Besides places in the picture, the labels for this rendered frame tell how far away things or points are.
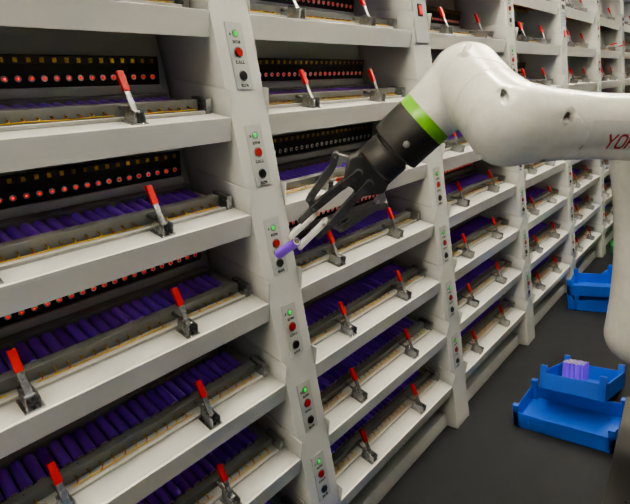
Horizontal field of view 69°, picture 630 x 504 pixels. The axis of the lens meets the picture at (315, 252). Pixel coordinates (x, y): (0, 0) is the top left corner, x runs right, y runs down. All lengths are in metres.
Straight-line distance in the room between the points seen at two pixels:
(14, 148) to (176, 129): 0.25
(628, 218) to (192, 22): 0.89
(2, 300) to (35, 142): 0.22
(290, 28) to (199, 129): 0.34
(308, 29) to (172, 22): 0.34
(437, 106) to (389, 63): 0.81
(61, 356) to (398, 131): 0.64
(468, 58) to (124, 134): 0.53
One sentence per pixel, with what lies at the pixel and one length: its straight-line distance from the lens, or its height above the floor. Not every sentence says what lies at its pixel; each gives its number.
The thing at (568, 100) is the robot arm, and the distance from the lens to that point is 0.67.
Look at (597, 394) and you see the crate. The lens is 1.79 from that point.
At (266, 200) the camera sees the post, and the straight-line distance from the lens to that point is 0.95.
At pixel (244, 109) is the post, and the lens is 0.95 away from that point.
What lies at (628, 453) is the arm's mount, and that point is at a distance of 1.16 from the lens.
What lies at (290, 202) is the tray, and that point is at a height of 0.93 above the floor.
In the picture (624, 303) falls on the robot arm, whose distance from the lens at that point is 1.11.
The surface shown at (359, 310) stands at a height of 0.57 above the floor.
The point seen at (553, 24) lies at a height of 1.42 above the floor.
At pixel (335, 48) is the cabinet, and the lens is 1.50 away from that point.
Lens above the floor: 1.04
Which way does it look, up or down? 13 degrees down
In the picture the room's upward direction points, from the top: 10 degrees counter-clockwise
